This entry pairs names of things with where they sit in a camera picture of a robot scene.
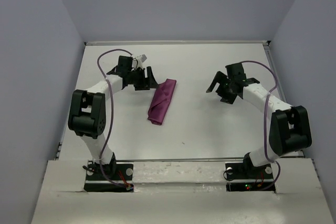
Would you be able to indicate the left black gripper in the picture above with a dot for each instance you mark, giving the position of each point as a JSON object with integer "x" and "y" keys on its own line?
{"x": 145, "y": 84}

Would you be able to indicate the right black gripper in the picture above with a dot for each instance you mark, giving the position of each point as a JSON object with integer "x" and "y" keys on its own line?
{"x": 221, "y": 78}

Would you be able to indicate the purple cloth napkin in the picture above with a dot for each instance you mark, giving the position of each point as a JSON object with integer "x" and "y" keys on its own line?
{"x": 161, "y": 101}

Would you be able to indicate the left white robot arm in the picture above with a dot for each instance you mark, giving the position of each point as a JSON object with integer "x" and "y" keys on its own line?
{"x": 88, "y": 117}

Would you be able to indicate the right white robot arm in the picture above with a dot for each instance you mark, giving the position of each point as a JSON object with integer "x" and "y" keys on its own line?
{"x": 286, "y": 127}

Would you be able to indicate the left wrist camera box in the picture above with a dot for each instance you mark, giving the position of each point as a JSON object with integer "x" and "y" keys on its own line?
{"x": 138, "y": 61}

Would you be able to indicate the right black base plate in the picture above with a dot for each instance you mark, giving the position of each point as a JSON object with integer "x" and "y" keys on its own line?
{"x": 243, "y": 176}

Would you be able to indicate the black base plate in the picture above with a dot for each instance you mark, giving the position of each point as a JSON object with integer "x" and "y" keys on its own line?
{"x": 118, "y": 177}
{"x": 243, "y": 176}

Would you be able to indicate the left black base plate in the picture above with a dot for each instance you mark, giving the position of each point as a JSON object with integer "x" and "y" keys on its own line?
{"x": 118, "y": 177}

